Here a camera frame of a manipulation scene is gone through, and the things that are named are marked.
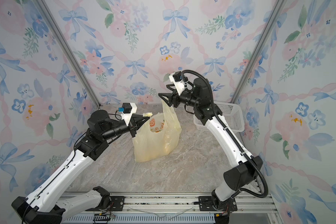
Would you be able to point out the aluminium corner post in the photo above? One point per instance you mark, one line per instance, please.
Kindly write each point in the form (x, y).
(272, 19)
(48, 16)

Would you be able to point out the white perforated plastic basket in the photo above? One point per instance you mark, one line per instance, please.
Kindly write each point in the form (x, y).
(233, 116)

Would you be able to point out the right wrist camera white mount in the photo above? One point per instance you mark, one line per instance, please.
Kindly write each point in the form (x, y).
(179, 81)

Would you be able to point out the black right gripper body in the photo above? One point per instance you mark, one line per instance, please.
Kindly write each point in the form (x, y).
(176, 97)

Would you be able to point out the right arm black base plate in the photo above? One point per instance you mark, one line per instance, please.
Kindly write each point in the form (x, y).
(210, 203)

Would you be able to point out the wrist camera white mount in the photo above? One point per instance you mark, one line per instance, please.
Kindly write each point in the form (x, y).
(179, 81)
(126, 111)

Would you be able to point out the yellow plastic bag orange print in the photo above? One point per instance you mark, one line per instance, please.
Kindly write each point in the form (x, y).
(158, 136)

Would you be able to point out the right aluminium corner post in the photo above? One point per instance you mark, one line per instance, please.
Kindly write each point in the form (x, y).
(272, 19)

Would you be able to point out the left aluminium corner post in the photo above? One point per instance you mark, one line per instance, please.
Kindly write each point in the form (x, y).
(48, 16)

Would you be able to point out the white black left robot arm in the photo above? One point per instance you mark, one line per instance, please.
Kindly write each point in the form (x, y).
(102, 132)

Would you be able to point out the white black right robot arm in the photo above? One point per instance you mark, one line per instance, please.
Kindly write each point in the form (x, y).
(244, 167)

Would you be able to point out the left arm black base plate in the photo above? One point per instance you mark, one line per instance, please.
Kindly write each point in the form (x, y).
(112, 203)

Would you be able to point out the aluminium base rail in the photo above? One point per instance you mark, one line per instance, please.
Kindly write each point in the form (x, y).
(150, 203)

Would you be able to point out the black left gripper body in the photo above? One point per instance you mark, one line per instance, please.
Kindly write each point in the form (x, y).
(132, 128)

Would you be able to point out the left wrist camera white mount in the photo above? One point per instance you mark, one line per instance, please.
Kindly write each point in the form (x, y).
(126, 111)

